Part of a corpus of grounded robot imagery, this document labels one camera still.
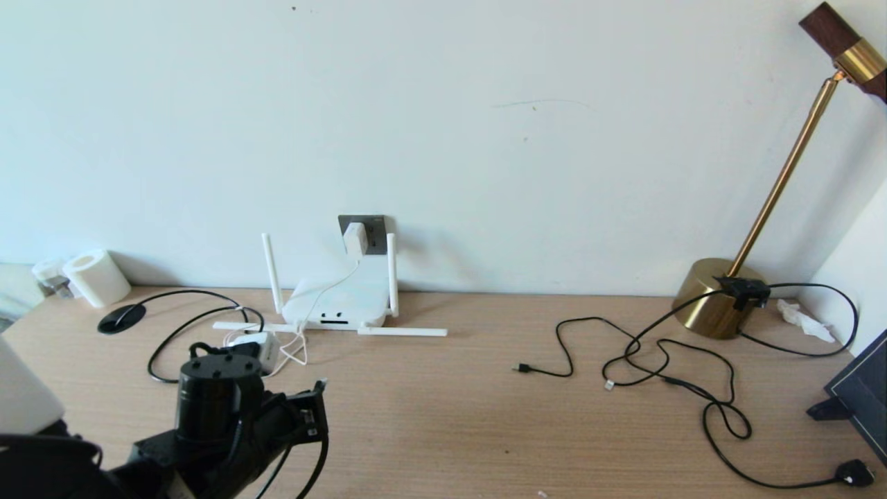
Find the white power adapter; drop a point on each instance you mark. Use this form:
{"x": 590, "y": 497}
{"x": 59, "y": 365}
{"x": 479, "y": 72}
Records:
{"x": 355, "y": 239}

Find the crumpled white tissue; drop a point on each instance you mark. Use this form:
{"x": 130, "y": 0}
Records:
{"x": 804, "y": 320}

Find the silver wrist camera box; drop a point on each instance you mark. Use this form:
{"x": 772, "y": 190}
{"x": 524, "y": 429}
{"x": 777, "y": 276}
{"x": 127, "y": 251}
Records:
{"x": 263, "y": 350}

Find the black clip on lamp base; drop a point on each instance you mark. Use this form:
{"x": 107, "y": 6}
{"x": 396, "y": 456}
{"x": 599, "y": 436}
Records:
{"x": 741, "y": 290}

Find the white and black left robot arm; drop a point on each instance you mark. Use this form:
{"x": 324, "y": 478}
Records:
{"x": 215, "y": 402}

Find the brass desk lamp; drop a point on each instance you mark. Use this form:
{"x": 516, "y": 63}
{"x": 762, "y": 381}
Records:
{"x": 707, "y": 298}

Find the white toilet paper roll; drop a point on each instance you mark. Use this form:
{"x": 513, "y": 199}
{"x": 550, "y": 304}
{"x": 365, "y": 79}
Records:
{"x": 97, "y": 279}

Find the white router with antennas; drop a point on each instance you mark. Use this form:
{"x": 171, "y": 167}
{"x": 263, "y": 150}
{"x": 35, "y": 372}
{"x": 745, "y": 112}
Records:
{"x": 332, "y": 301}

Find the black standing frame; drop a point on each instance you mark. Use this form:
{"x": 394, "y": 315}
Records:
{"x": 863, "y": 395}

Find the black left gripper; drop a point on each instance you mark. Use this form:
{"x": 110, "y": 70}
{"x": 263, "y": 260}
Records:
{"x": 308, "y": 416}

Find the small clear container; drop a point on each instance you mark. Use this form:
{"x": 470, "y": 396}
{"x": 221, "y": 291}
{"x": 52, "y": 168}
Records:
{"x": 48, "y": 274}

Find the grey wall socket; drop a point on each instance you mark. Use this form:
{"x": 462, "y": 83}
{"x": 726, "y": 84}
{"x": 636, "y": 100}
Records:
{"x": 378, "y": 232}

